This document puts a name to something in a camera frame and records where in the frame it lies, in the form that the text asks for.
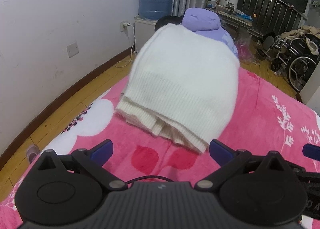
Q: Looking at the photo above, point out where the white water dispenser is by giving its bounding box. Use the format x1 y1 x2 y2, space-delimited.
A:
134 16 157 52

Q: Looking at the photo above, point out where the pink floral blanket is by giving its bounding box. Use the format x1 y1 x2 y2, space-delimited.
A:
1 69 319 228

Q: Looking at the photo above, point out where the black garment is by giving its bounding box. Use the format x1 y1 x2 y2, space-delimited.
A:
155 15 183 31

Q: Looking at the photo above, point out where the metal railing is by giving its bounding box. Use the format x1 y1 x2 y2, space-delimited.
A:
211 0 307 37

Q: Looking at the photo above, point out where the black cable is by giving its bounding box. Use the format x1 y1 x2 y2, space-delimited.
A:
125 175 176 186

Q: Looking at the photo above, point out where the wheelchair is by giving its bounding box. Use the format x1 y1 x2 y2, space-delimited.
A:
258 33 319 92

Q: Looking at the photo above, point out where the pink plastic bag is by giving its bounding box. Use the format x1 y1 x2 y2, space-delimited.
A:
235 31 254 64

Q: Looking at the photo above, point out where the wall switch plate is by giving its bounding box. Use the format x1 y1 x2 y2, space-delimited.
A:
67 42 79 58

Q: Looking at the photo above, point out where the beige clothes pile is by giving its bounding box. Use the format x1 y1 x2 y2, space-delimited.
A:
280 25 319 56

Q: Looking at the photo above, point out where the purple puffer jacket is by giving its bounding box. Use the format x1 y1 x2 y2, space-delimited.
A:
181 8 239 58

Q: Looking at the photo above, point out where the white knit sweater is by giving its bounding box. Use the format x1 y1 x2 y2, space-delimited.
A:
117 24 240 153

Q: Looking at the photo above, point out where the wall socket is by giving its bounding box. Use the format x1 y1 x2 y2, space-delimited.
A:
120 21 130 32

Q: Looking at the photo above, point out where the white power cable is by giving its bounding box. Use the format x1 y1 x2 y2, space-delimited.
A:
114 23 138 69

